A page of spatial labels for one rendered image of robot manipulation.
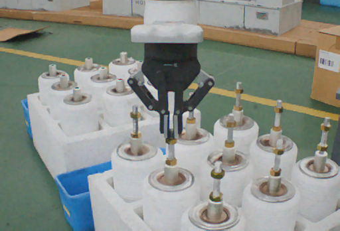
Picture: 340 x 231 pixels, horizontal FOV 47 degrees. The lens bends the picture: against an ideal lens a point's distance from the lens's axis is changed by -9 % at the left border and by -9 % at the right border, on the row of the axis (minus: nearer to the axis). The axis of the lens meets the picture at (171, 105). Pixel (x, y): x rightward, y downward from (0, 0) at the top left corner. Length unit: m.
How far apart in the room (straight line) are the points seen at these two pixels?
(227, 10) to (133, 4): 0.76
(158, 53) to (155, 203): 0.24
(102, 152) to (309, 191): 0.53
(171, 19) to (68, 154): 0.53
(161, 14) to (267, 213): 0.33
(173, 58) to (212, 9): 2.23
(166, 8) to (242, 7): 2.15
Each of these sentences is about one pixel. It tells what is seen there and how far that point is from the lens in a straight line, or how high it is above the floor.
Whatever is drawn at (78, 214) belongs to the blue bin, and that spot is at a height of 0.07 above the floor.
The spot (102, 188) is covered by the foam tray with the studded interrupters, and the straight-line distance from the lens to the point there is 0.80.
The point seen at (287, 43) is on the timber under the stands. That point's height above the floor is 0.06.
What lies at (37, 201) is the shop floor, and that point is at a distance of 1.11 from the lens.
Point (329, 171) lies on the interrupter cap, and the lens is 0.74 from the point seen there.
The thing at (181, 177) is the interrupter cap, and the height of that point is 0.25.
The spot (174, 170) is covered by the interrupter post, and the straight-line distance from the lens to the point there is 0.67.
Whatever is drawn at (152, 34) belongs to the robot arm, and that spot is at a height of 0.50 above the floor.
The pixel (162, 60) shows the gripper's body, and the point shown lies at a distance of 0.60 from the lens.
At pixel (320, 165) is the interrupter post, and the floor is 0.26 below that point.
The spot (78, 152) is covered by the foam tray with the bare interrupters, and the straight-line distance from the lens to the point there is 1.00.
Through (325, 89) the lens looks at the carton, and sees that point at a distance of 1.78.
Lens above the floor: 0.61
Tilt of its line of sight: 22 degrees down
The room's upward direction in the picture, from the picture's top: straight up
